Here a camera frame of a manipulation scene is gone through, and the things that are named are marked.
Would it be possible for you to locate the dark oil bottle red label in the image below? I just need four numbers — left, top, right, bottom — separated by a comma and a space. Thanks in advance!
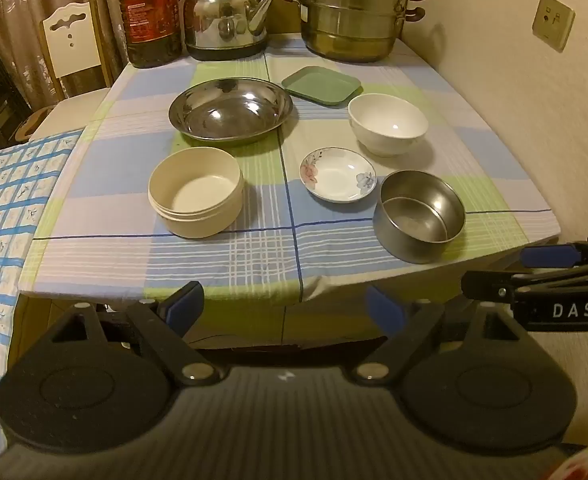
117, 0, 183, 69

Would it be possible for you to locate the beige wall socket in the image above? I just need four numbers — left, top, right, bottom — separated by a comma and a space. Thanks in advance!
532, 0, 576, 52

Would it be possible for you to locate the white wooden chair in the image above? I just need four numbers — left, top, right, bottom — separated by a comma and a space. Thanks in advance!
28, 0, 117, 143

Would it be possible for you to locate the blue white patterned cloth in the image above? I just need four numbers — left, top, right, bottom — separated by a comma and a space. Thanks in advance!
0, 130, 84, 378

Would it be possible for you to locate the green square plate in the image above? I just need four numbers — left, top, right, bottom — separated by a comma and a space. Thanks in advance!
281, 66, 363, 108

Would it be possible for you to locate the white ceramic bowl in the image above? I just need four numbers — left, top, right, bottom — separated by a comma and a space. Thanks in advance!
348, 93, 429, 157

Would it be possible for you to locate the wide stainless steel bowl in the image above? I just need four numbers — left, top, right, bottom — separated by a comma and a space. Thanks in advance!
168, 78, 294, 148

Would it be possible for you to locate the cream plastic bowl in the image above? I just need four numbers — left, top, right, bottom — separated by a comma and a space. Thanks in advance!
148, 146, 245, 239

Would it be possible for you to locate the brown curved wooden handle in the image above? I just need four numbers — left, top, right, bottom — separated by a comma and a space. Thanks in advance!
15, 107, 57, 141

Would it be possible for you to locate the deep stainless steel bowl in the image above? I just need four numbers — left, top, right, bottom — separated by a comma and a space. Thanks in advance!
373, 169, 467, 264

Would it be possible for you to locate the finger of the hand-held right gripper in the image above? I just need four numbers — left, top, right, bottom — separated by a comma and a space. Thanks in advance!
461, 270, 540, 306
519, 236, 588, 268

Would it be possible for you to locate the stainless steel kettle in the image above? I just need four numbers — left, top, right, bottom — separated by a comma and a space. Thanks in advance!
180, 0, 277, 62

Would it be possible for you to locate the stainless steel steamer pot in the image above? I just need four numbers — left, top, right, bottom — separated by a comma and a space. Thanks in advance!
276, 0, 431, 64

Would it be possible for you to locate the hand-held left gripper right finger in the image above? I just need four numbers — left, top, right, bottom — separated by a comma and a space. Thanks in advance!
351, 284, 525, 386

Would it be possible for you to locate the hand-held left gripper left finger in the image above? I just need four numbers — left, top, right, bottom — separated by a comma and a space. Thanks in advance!
48, 281, 223, 387

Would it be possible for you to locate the small floral white plate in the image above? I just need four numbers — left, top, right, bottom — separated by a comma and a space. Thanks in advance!
300, 147, 377, 204

